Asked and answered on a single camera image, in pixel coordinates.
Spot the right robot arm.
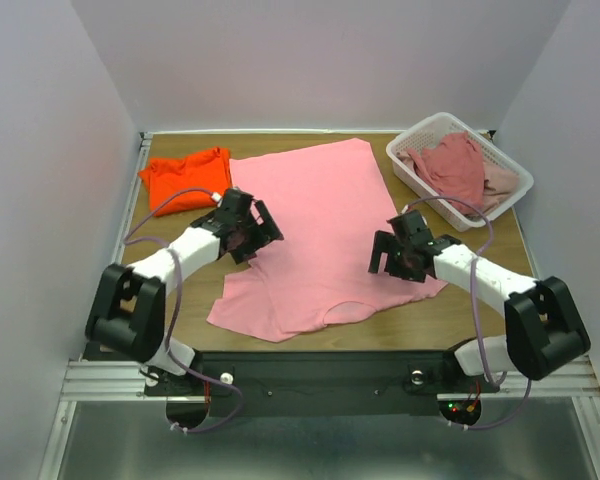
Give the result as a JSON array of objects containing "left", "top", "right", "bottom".
[{"left": 369, "top": 210, "right": 591, "bottom": 390}]

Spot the dusty rose t shirt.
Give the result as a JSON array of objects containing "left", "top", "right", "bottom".
[{"left": 399, "top": 132, "right": 485, "bottom": 209}]

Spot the pale pink t shirt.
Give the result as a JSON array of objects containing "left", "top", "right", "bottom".
[{"left": 397, "top": 149, "right": 521, "bottom": 219}]

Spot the white plastic basket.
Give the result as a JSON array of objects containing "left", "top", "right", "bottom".
[{"left": 385, "top": 111, "right": 535, "bottom": 233}]

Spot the aluminium frame rail right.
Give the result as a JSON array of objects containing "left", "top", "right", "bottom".
[{"left": 502, "top": 205, "right": 600, "bottom": 479}]

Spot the folded orange t shirt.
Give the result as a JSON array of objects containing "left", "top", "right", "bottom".
[{"left": 138, "top": 147, "right": 232, "bottom": 216}]

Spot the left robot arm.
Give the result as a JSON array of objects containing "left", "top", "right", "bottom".
[{"left": 85, "top": 188, "right": 283, "bottom": 394}]

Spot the aluminium frame rail left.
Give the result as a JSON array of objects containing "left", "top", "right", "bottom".
[{"left": 38, "top": 132, "right": 152, "bottom": 479}]

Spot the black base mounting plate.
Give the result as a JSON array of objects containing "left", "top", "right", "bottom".
[{"left": 144, "top": 349, "right": 511, "bottom": 419}]

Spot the aluminium frame rail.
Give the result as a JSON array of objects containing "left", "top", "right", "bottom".
[
  {"left": 502, "top": 205, "right": 600, "bottom": 479},
  {"left": 38, "top": 132, "right": 152, "bottom": 479}
]

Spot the bright pink t shirt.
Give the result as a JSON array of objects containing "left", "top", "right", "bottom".
[{"left": 207, "top": 138, "right": 445, "bottom": 343}]

